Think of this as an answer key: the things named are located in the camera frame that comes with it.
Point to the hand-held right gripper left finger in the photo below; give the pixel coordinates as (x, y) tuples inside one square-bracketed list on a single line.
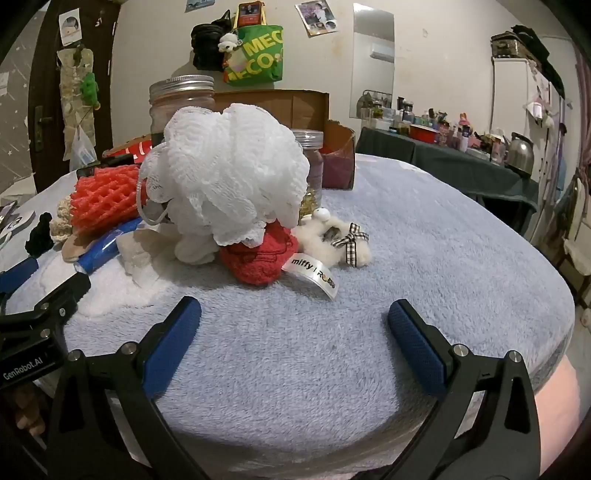
[(171, 341)]

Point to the beige round powder puff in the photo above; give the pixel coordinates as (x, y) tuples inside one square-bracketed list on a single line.
[(74, 249)]

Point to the white mesh bath pouf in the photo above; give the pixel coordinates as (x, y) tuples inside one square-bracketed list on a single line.
[(231, 166)]

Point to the wall mirror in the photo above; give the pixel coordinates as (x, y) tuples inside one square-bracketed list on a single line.
[(371, 69)]

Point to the red plush rabbit pouch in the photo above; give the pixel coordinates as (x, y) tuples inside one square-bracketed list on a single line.
[(254, 263)]

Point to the white fridge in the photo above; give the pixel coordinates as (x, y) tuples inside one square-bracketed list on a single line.
[(512, 101)]

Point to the clear plastic bag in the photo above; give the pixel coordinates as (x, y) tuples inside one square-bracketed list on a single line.
[(83, 150)]

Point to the steel kettle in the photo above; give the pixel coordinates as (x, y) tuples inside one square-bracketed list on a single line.
[(519, 157)]

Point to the person's left hand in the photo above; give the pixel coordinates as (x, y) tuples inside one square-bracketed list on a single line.
[(30, 415)]

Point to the cardboard box red inside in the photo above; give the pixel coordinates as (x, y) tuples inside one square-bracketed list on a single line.
[(277, 106)]

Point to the small white cloth bundle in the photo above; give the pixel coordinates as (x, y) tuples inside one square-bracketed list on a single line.
[(194, 251)]

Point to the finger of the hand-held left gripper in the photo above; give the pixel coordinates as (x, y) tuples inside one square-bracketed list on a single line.
[(21, 272), (74, 288)]

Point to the row of bottles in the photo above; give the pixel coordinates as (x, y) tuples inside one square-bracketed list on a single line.
[(457, 131)]

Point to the pink bed sheet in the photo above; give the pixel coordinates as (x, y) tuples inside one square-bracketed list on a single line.
[(558, 406)]

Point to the door photo card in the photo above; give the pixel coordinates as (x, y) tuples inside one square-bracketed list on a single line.
[(70, 27)]

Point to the table with dark green cloth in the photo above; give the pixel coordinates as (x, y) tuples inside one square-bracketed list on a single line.
[(461, 170)]

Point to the blue cloth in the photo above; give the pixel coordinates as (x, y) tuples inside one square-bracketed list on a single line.
[(104, 249)]

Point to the white gauze cloth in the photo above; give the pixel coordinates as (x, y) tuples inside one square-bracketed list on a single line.
[(138, 258)]

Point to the white fluffy bow hair clip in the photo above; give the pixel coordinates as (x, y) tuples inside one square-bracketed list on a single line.
[(314, 240)]

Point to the red framed picture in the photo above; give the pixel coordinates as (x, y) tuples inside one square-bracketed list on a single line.
[(250, 14)]

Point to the brown door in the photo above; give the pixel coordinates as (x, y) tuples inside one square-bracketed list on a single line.
[(106, 69)]

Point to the red basin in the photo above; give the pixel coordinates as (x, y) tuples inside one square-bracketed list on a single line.
[(422, 134)]

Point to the red foam fruit net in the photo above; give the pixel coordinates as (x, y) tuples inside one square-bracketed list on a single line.
[(106, 194)]

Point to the wall photo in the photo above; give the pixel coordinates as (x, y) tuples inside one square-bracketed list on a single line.
[(316, 17)]

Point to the glass jar metal lid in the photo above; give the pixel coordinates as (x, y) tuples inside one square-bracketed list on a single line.
[(182, 106)]

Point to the hanging paper organizer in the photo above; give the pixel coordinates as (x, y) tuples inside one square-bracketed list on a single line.
[(69, 87)]

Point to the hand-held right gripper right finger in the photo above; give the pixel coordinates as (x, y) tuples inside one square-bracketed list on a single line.
[(415, 346)]

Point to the black hanging bag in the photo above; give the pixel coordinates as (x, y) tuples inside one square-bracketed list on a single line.
[(205, 41)]

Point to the green tote bag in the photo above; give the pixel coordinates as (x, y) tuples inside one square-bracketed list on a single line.
[(258, 55)]

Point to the green plush toy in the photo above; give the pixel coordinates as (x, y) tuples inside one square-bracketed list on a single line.
[(90, 87)]

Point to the clear plastic jar gold clips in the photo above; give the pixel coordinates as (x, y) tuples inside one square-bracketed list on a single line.
[(314, 166)]

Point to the cream crocheted scrunchie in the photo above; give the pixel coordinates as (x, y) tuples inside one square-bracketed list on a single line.
[(62, 217)]

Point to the black fuzzy scrunchie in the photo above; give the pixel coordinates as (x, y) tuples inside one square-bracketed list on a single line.
[(39, 235)]

